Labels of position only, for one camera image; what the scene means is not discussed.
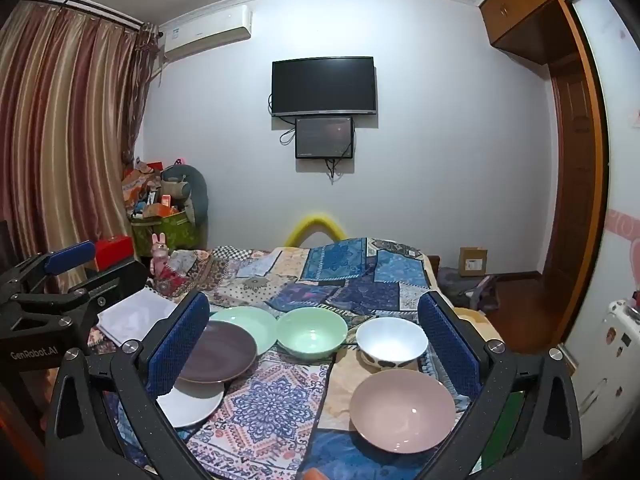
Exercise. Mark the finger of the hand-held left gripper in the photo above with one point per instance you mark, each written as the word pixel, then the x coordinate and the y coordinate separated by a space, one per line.
pixel 120 277
pixel 70 256

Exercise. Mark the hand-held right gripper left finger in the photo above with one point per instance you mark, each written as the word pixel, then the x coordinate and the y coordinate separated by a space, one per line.
pixel 177 347

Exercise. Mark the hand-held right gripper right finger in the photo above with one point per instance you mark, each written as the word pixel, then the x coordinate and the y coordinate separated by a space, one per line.
pixel 450 347

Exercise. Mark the purple plate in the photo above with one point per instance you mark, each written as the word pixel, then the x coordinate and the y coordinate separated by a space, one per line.
pixel 225 350

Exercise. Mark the white spotted bowl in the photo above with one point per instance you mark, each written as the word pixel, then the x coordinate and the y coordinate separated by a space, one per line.
pixel 392 340

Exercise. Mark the white plate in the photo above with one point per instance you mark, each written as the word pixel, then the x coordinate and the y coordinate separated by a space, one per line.
pixel 195 407

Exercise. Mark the green plate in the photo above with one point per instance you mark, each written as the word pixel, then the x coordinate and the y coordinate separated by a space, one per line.
pixel 250 322

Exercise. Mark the pink bowl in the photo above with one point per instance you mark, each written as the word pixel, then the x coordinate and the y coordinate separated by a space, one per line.
pixel 400 410

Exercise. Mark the green bowl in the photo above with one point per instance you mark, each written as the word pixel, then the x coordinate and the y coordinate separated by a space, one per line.
pixel 312 332

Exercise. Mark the red box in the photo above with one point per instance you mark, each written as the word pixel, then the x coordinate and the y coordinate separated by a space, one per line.
pixel 112 251

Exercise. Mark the white paper sheet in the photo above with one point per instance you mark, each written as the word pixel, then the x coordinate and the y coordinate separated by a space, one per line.
pixel 135 315

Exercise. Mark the pink rabbit toy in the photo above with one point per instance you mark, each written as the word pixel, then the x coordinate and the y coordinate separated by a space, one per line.
pixel 160 255

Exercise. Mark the grey bag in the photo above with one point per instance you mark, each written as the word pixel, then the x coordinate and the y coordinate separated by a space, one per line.
pixel 465 290

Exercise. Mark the green storage box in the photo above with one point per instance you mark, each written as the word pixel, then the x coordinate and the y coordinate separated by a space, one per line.
pixel 165 235

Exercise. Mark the cardboard box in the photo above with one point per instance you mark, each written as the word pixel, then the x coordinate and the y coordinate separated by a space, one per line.
pixel 473 261

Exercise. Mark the pile of assorted boxes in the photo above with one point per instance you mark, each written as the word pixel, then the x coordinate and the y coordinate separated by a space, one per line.
pixel 150 190

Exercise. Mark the grey plush pillow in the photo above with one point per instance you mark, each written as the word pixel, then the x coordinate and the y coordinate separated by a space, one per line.
pixel 197 190

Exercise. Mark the striped brown curtain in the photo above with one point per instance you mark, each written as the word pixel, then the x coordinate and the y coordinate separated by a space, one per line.
pixel 65 135

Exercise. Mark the white sticker-covered case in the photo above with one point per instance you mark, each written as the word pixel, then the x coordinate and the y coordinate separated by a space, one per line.
pixel 615 340

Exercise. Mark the yellow foam tube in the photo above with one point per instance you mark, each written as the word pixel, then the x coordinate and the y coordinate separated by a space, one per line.
pixel 314 219

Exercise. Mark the brown wooden door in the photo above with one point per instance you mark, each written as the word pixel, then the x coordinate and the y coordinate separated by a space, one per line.
pixel 575 185

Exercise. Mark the white air conditioner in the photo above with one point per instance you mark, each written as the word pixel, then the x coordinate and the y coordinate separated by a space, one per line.
pixel 207 30

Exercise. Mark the wooden overhead cabinet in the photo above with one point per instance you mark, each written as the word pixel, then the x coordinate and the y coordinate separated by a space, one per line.
pixel 530 5

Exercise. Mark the dark wooden bed frame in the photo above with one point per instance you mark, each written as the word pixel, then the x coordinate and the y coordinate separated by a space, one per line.
pixel 433 266

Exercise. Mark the small black wall monitor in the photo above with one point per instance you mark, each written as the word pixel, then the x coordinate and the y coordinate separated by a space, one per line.
pixel 324 137

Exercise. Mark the white curtain rail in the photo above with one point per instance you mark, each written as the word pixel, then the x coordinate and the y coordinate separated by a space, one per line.
pixel 90 7

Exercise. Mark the large black wall television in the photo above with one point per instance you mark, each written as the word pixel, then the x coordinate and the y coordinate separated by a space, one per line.
pixel 323 85

